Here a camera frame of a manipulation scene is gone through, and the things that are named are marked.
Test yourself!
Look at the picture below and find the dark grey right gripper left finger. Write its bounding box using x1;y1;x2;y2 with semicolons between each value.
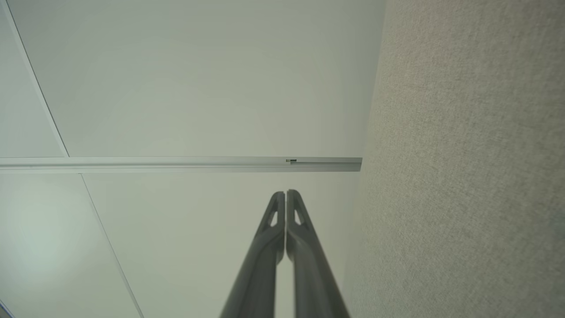
219;191;286;318

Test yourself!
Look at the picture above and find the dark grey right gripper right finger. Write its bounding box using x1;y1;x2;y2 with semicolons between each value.
286;189;350;318

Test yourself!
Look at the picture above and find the grey double partition post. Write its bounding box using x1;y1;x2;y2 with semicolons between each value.
0;156;363;174

